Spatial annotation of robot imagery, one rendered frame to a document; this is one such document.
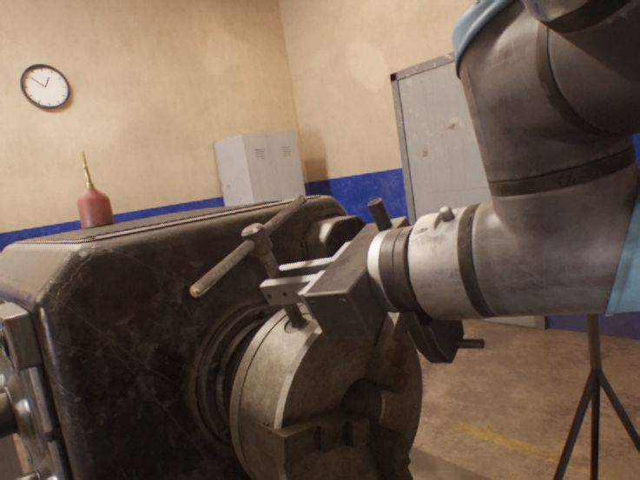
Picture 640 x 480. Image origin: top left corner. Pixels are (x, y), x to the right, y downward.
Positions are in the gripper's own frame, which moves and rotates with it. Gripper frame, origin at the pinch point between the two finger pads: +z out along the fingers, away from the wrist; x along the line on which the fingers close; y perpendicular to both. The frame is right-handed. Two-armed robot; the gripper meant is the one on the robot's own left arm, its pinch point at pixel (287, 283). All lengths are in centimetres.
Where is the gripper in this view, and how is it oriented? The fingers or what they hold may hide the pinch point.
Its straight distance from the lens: 50.4
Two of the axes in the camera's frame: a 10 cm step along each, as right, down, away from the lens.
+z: -7.6, 1.4, 6.4
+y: -4.2, -8.5, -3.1
